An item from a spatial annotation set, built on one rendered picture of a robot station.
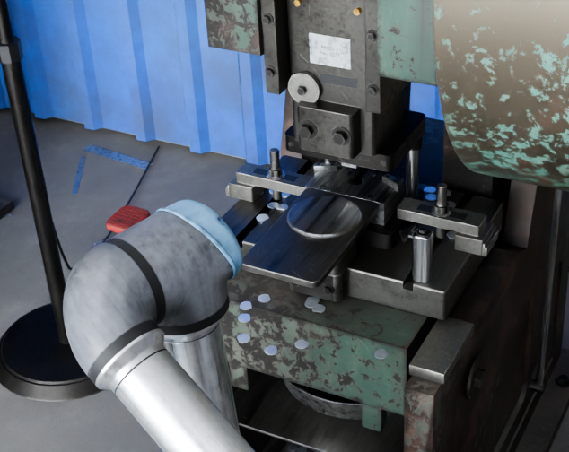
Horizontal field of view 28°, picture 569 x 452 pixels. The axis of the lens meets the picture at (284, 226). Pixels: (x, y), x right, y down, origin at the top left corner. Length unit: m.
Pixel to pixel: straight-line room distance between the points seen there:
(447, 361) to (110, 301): 0.71
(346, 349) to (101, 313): 0.71
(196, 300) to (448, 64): 0.40
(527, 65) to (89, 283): 0.55
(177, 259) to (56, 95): 2.65
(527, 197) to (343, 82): 0.50
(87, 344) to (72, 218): 2.19
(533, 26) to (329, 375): 0.85
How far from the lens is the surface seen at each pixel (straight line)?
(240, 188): 2.08
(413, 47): 1.66
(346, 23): 1.75
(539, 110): 1.34
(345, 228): 1.85
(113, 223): 1.96
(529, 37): 1.28
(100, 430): 2.68
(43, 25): 3.82
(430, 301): 1.86
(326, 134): 1.82
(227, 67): 3.46
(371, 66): 1.72
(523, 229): 2.15
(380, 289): 1.89
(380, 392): 1.90
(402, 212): 1.95
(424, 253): 1.82
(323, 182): 1.98
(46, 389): 2.79
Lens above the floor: 1.81
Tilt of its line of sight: 33 degrees down
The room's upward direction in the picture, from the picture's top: 4 degrees counter-clockwise
